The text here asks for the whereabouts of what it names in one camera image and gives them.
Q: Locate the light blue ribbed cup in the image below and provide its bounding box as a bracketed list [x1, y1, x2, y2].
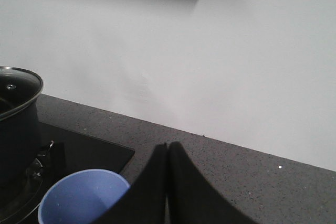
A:
[38, 169, 130, 223]

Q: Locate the glass pot lid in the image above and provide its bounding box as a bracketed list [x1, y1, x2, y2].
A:
[1, 66, 44, 121]

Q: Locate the dark blue cooking pot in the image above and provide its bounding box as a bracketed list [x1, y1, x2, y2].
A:
[1, 102, 40, 186]

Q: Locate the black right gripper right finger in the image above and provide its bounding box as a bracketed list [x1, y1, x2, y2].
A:
[167, 142, 255, 223]

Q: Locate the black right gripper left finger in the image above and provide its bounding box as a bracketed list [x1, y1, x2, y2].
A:
[93, 144, 167, 223]

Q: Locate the black pot support grate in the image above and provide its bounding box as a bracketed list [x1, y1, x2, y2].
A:
[1, 141, 66, 223]

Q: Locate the black glass gas stove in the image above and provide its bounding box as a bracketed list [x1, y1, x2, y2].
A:
[0, 121, 135, 224]

